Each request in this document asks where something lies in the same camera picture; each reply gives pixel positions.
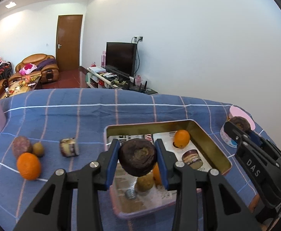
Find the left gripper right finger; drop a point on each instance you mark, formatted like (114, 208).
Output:
(222, 208)

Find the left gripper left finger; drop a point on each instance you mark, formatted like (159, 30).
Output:
(51, 209)

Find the large orange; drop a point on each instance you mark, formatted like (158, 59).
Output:
(181, 139)

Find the dark brown passion fruit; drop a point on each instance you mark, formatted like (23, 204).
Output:
(137, 157)

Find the right hand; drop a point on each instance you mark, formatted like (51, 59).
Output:
(254, 203)

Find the round chocolate cake piece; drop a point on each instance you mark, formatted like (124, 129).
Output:
(192, 159)

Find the printed paper in tin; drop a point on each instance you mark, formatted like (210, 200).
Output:
(135, 196)

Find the orange mandarin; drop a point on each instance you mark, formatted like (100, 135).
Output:
(29, 166)

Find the brown cut cake piece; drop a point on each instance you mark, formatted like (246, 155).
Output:
(69, 147)

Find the small orange in tin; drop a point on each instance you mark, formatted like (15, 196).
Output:
(156, 175)

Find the green kiwi fruit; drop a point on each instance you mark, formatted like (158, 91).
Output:
(38, 149)

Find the pink metal tin box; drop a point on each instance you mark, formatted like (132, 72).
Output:
(216, 158)

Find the yellow-green fruit in tin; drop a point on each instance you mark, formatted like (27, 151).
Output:
(145, 183)

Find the pink cartoon paper cup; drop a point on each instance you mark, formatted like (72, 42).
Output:
(226, 131)

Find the blue checked tablecloth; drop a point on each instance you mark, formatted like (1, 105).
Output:
(50, 115)

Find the purple round fruit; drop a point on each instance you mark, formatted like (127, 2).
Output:
(21, 145)

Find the white tv stand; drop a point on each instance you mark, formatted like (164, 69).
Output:
(97, 77)

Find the cluttered coffee table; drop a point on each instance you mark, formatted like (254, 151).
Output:
(25, 84)

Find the brown leather sofa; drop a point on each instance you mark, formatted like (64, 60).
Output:
(3, 86)

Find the pink flower cushion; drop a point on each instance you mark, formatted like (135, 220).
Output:
(27, 69)

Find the brown leather armchair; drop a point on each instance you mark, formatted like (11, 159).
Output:
(46, 66)

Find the black television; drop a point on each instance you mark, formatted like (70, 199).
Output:
(121, 58)

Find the brown wooden door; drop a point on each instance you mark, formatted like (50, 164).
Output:
(68, 42)

